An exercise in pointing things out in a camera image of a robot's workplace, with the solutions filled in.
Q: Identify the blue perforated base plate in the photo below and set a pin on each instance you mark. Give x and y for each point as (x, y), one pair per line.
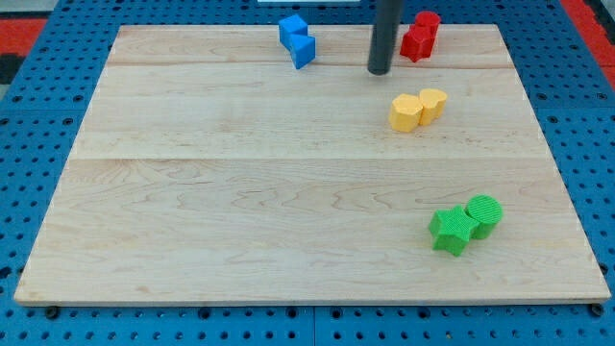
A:
(53, 53)

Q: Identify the green cylinder block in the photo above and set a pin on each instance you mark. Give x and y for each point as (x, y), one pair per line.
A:
(487, 211)

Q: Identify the yellow hexagon block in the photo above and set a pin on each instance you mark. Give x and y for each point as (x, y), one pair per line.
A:
(405, 113)

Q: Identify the light wooden board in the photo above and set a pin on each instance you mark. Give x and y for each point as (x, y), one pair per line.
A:
(209, 171)

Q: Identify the red star block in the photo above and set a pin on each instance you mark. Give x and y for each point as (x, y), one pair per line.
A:
(417, 43)

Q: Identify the yellow heart block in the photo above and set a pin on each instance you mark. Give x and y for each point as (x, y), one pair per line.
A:
(433, 101)

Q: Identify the green star block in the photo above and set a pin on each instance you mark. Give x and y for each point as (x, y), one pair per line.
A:
(452, 230)

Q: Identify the blue triangular block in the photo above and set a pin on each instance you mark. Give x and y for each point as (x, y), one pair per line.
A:
(303, 50)

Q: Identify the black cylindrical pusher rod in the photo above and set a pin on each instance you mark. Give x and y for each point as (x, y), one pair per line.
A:
(384, 35)

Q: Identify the red cylinder block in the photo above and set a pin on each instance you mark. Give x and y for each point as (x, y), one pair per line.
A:
(428, 20)

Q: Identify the blue cube block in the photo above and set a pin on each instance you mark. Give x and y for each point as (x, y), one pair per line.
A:
(292, 25)

